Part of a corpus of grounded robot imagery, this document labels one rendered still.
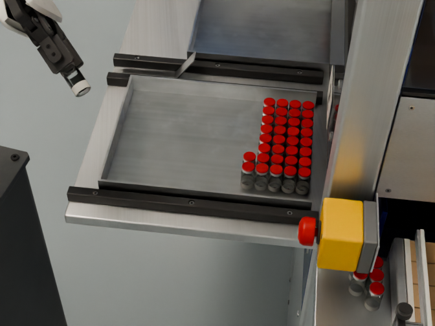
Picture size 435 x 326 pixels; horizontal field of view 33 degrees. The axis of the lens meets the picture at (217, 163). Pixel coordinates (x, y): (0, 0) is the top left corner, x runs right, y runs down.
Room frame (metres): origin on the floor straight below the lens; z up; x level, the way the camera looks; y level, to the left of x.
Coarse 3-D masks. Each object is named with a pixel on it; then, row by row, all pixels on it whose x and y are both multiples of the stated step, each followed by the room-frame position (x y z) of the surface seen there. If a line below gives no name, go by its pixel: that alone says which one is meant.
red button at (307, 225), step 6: (300, 222) 0.62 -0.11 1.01; (306, 222) 0.62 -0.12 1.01; (312, 222) 0.62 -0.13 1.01; (300, 228) 0.61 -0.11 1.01; (306, 228) 0.61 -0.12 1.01; (312, 228) 0.61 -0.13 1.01; (300, 234) 0.61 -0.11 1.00; (306, 234) 0.60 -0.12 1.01; (312, 234) 0.60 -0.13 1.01; (300, 240) 0.60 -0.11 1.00; (306, 240) 0.60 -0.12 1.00; (312, 240) 0.60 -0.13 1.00
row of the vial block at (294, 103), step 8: (296, 104) 0.95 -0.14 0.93; (288, 112) 0.95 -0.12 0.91; (296, 112) 0.93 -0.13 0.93; (288, 120) 0.91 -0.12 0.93; (296, 120) 0.91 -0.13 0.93; (288, 128) 0.89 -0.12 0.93; (296, 128) 0.89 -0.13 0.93; (288, 136) 0.88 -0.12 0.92; (296, 136) 0.87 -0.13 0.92; (288, 144) 0.85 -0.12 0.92; (296, 144) 0.85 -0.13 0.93; (288, 152) 0.83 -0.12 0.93; (296, 152) 0.83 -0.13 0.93; (288, 160) 0.81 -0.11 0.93; (296, 160) 0.81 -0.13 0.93; (288, 168) 0.80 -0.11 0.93; (296, 168) 0.81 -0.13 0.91; (288, 176) 0.78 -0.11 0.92; (288, 184) 0.78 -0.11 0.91; (288, 192) 0.78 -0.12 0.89
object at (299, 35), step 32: (224, 0) 1.32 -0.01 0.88; (256, 0) 1.32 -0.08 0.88; (288, 0) 1.32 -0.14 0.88; (320, 0) 1.32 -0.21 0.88; (192, 32) 1.16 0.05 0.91; (224, 32) 1.21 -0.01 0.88; (256, 32) 1.21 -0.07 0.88; (288, 32) 1.21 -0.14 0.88; (320, 32) 1.21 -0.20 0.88; (256, 64) 1.09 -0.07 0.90; (288, 64) 1.08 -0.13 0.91; (320, 64) 1.07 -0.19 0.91
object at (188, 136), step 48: (144, 96) 1.01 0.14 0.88; (192, 96) 1.01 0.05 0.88; (240, 96) 1.01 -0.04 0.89; (288, 96) 1.00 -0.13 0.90; (144, 144) 0.89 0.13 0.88; (192, 144) 0.89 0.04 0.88; (240, 144) 0.89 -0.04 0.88; (144, 192) 0.77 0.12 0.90; (192, 192) 0.76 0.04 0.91; (240, 192) 0.78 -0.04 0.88
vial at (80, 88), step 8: (72, 64) 0.71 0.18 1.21; (64, 72) 0.69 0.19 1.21; (72, 72) 0.69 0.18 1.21; (80, 72) 0.70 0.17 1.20; (72, 80) 0.68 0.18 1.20; (80, 80) 0.69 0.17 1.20; (72, 88) 0.68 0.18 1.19; (80, 88) 0.68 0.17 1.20; (88, 88) 0.68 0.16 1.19; (80, 96) 0.68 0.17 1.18
